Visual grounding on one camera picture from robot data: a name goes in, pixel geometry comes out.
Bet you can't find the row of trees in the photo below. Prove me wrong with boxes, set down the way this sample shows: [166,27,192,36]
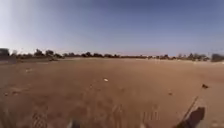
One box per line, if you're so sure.
[9,48,212,62]

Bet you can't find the brown sandy dirt ground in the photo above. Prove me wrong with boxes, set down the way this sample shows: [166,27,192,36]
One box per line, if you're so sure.
[0,57,224,128]

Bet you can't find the small dark stone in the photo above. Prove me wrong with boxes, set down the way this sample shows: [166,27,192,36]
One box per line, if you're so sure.
[201,83,210,90]

